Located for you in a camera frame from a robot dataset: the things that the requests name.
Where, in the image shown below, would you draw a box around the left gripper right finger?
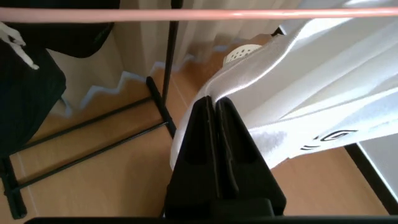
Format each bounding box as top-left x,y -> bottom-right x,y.
215,96 -> 287,217

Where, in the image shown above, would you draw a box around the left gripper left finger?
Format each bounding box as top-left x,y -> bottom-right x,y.
164,95 -> 222,218

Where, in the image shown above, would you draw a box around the white garment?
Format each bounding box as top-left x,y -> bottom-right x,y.
169,15 -> 398,172

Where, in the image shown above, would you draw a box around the pink clothes hanger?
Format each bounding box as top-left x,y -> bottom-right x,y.
0,6 -> 398,24

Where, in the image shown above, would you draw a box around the black shorts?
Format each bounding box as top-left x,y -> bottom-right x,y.
0,0 -> 121,160

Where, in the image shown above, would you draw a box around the black clothes rack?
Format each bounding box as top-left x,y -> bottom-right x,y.
0,0 -> 185,220

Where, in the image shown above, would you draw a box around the white laundry basket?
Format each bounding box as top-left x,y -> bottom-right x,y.
223,44 -> 263,65

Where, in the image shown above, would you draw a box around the beige curtain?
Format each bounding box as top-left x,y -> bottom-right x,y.
46,0 -> 303,119

